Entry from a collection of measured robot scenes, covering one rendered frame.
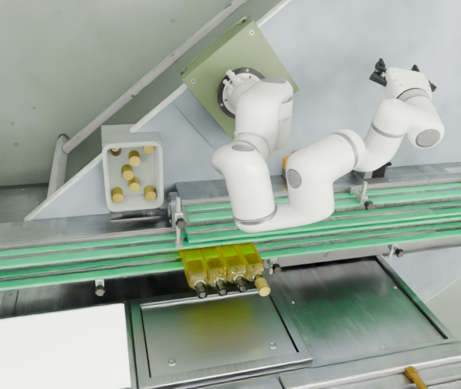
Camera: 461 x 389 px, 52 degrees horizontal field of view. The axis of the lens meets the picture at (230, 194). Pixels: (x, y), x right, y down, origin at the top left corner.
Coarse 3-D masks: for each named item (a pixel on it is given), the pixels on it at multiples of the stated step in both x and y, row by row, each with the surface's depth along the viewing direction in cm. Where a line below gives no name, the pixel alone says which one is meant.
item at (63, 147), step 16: (240, 0) 187; (224, 16) 188; (208, 32) 190; (160, 64) 192; (144, 80) 192; (128, 96) 194; (112, 112) 195; (96, 128) 197; (64, 144) 200; (64, 160) 192; (64, 176) 181; (48, 192) 168
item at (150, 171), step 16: (112, 144) 135; (128, 144) 136; (144, 144) 137; (112, 160) 145; (128, 160) 146; (144, 160) 147; (160, 160) 141; (112, 176) 147; (144, 176) 150; (160, 176) 144; (128, 192) 151; (160, 192) 146; (112, 208) 145; (128, 208) 146; (144, 208) 147
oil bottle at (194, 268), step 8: (184, 256) 142; (192, 256) 141; (200, 256) 142; (184, 264) 142; (192, 264) 138; (200, 264) 138; (192, 272) 135; (200, 272) 135; (192, 280) 134; (192, 288) 135
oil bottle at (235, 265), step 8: (224, 248) 146; (232, 248) 146; (224, 256) 142; (232, 256) 142; (240, 256) 142; (232, 264) 138; (240, 264) 139; (232, 272) 136; (240, 272) 137; (232, 280) 137
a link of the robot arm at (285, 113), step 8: (280, 104) 108; (288, 104) 109; (280, 112) 109; (288, 112) 110; (280, 120) 110; (288, 120) 111; (280, 128) 111; (288, 128) 112; (280, 136) 112; (288, 136) 114; (280, 144) 113
